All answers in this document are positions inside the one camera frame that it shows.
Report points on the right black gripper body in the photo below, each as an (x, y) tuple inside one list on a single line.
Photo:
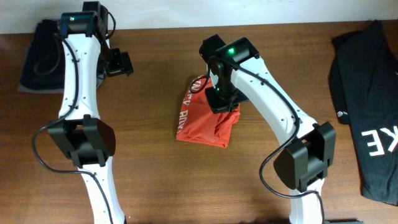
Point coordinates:
[(224, 96)]

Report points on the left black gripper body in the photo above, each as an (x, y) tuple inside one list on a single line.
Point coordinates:
[(111, 63)]

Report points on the red polo shirt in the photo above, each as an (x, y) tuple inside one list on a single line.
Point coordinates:
[(198, 124)]

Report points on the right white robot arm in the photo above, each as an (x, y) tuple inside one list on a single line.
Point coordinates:
[(298, 167)]

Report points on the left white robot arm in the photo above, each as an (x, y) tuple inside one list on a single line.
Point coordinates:
[(79, 133)]

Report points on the folded grey garment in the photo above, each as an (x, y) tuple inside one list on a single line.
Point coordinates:
[(45, 85)]

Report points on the folded navy blue garment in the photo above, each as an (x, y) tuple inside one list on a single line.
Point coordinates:
[(45, 55)]

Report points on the black printed t-shirt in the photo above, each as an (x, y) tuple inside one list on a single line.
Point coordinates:
[(363, 88)]

